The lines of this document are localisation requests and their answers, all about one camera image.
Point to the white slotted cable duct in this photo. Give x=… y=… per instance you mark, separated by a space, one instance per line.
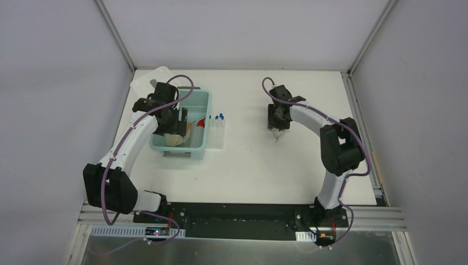
x=152 y=232

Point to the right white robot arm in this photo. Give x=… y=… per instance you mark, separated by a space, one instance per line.
x=340 y=146

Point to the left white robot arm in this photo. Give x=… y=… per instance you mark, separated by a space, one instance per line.
x=108 y=184

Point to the beige sponge block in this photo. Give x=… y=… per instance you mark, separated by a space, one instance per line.
x=173 y=140

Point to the tan test tube brush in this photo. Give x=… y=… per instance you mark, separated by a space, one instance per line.
x=188 y=129

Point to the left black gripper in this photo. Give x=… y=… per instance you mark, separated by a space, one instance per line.
x=175 y=122

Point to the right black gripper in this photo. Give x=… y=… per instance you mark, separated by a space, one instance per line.
x=277 y=124

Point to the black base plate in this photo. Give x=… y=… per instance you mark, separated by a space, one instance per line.
x=278 y=222

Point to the clear test tube rack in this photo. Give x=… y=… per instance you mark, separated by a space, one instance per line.
x=216 y=134

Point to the teal storage bin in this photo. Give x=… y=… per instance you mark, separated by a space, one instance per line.
x=198 y=103

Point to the red cap wash bottle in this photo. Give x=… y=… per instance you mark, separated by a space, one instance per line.
x=197 y=133

